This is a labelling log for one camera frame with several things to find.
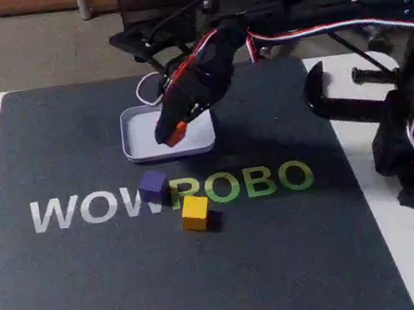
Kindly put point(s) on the black camera mount box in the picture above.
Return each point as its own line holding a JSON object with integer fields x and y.
{"x": 147, "y": 41}

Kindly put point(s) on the black table clamp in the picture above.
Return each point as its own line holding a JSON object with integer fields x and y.
{"x": 342, "y": 105}

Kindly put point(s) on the orange wooden block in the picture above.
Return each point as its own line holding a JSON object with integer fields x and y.
{"x": 178, "y": 135}

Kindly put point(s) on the white rectangular tray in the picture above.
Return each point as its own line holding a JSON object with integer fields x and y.
{"x": 140, "y": 142}

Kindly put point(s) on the dark mat with WOWROBO print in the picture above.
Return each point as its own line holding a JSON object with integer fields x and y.
{"x": 134, "y": 288}

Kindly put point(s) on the purple wooden block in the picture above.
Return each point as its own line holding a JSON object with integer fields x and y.
{"x": 153, "y": 186}

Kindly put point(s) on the yellow wooden block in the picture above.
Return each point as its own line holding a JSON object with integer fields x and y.
{"x": 195, "y": 213}

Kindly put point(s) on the grey metal leg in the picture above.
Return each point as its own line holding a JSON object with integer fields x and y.
{"x": 84, "y": 2}

